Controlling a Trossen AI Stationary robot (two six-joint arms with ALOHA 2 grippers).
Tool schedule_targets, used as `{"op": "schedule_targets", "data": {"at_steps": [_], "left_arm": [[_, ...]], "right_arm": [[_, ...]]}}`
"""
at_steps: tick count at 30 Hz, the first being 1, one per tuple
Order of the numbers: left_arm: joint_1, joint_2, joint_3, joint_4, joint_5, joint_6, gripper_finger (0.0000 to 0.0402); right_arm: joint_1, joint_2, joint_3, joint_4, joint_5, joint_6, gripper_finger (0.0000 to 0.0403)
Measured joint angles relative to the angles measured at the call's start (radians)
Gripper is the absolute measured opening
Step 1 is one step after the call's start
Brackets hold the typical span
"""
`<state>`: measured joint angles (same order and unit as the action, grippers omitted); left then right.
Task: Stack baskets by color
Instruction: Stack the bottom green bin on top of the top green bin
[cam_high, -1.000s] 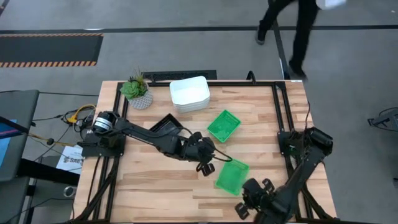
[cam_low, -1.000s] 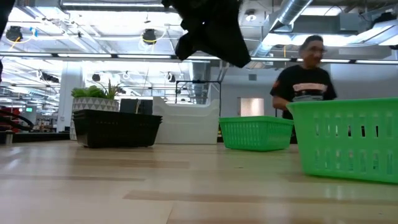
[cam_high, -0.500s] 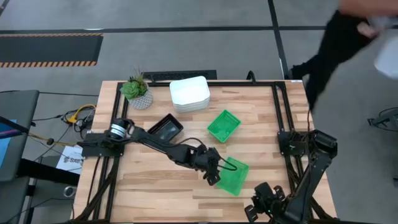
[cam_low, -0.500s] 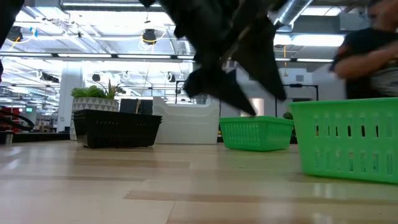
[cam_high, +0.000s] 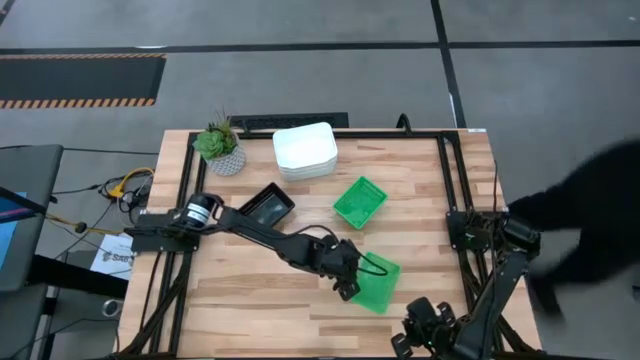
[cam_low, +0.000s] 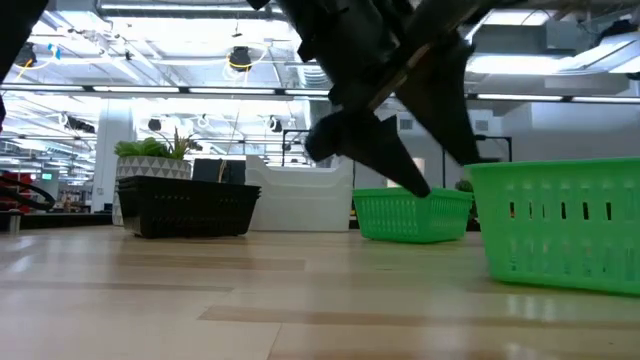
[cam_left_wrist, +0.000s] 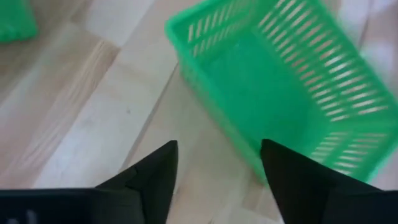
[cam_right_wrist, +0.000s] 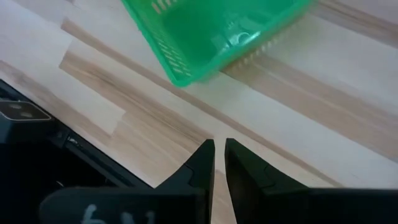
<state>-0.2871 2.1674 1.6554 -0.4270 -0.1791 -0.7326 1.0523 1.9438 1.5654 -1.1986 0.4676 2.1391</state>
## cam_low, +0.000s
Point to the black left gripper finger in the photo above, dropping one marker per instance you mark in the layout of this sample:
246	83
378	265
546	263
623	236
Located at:
370	142
440	95

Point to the green plastic basket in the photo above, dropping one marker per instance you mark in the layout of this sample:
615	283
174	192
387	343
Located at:
550	250
410	225
390	192

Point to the black plastic basket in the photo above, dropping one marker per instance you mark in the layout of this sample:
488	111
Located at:
170	182
190	215
160	178

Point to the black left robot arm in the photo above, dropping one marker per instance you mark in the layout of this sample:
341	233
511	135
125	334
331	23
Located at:
15	25

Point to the tall white plastic bin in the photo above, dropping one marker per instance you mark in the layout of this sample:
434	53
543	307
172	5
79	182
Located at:
300	200

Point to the black ceiling-hung device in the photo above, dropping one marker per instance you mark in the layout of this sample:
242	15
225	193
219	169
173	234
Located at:
240	57

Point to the black power strip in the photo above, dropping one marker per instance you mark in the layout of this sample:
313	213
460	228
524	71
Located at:
210	171

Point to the green succulent in pot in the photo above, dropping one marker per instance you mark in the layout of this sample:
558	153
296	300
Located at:
150	167

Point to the black background frame stand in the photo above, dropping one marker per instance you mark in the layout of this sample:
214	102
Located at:
284	147
500	137

